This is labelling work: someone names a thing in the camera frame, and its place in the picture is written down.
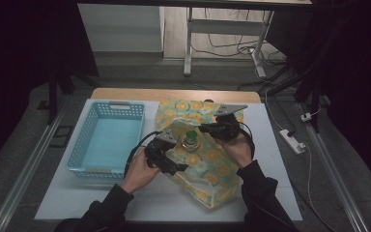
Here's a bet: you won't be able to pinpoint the aluminium floor rail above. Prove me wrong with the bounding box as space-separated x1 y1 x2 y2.
298 102 371 232
0 105 67 232

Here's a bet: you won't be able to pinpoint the black floor plate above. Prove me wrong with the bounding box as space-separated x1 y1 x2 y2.
49 125 75 149

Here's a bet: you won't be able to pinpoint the white-legged desk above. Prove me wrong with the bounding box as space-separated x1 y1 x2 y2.
76 0 313 78

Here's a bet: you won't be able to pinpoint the person's right hand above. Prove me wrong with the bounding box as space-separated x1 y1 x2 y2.
214 134 255 169

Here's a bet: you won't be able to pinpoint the white power strip cord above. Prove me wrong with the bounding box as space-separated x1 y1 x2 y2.
302 143 331 232

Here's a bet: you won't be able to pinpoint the white table mat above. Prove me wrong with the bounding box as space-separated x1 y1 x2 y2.
34 99 303 223

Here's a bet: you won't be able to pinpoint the black floor cables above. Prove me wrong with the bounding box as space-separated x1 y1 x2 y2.
191 8 286 66

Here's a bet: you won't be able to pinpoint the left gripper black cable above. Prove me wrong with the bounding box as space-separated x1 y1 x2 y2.
124 130 162 177

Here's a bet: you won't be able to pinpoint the orange-print cloth tote bag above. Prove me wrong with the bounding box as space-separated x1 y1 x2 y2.
156 98 245 210

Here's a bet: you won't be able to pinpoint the black plug with cable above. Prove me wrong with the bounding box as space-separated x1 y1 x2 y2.
270 93 299 138

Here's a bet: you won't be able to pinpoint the black metal stand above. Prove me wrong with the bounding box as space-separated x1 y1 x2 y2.
46 64 100 126

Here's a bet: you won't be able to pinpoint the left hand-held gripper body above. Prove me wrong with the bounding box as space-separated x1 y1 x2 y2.
144 129 179 169

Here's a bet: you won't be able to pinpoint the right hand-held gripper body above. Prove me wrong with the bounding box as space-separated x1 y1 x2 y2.
214 103 249 142

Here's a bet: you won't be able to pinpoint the white power strip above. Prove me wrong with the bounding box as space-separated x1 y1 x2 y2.
278 129 307 156

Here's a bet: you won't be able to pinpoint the blue plastic basket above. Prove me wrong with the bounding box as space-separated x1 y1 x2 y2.
66 100 147 180

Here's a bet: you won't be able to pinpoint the round metal tin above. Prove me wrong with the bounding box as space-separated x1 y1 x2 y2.
181 138 203 153

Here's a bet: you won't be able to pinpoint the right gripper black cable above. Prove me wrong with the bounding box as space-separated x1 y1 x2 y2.
238 121 256 153

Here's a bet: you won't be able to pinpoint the person's left hand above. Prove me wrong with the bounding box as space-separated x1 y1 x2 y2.
121 148 161 195

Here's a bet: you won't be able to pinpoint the white panel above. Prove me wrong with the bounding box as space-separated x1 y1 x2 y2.
77 3 165 53

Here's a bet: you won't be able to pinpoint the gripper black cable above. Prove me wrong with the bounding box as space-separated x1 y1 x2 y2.
238 121 256 153
124 130 162 177

